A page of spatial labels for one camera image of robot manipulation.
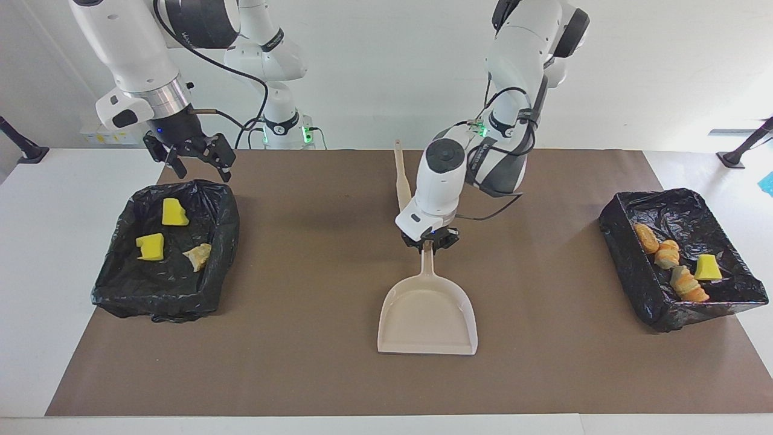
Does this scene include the squarish yellow sponge piece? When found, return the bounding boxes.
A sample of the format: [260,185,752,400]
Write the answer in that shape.
[161,198,190,227]

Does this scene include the beige hand brush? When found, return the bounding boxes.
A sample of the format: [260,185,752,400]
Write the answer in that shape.
[394,140,414,213]

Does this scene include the beige plastic dustpan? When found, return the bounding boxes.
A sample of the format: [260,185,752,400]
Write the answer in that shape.
[377,240,479,356]

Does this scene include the notched yellow sponge piece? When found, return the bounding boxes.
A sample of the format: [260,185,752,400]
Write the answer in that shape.
[135,233,166,262]

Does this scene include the pale torn bread chunk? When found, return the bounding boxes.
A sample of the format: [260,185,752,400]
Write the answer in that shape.
[183,243,212,272]

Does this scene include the oval brown bread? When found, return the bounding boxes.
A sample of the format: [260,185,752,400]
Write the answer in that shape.
[633,222,660,255]

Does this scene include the pale bread piece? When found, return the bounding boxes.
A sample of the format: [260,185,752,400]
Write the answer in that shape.
[655,239,681,270]

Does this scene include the striped croissant bread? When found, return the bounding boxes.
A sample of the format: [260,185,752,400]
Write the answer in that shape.
[670,265,711,303]

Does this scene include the green and yellow sponge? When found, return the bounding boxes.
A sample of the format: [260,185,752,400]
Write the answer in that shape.
[694,254,723,282]

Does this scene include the black bag-lined bin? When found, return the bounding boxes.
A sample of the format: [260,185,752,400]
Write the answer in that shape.
[91,179,240,323]
[598,188,770,333]

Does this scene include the brown table mat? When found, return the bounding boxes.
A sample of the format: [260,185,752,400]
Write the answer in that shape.
[45,149,773,417]

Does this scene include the black base cable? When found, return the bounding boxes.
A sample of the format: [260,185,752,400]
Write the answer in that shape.
[234,118,269,150]

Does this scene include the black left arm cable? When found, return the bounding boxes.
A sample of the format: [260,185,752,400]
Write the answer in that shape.
[453,85,539,222]

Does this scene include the black camera stand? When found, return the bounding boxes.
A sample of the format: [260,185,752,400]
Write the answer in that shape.
[0,115,50,164]
[716,117,773,169]

